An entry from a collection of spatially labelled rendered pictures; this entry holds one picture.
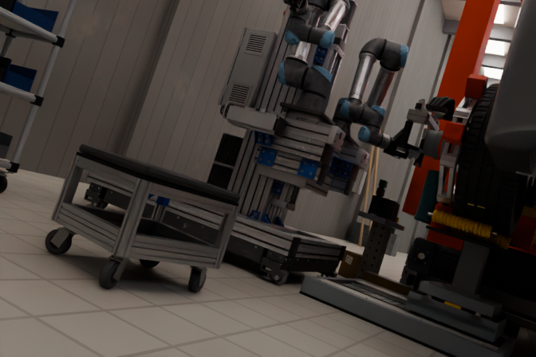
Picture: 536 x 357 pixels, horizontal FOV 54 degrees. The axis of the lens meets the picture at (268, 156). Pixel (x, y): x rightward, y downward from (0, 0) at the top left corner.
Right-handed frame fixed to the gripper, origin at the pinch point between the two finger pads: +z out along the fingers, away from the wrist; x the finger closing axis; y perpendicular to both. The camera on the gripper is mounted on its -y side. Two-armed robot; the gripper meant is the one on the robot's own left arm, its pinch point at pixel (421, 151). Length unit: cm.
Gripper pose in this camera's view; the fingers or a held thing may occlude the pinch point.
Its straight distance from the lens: 283.3
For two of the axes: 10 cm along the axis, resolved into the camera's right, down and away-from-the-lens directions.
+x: 2.6, 0.1, -9.7
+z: 9.2, 3.2, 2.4
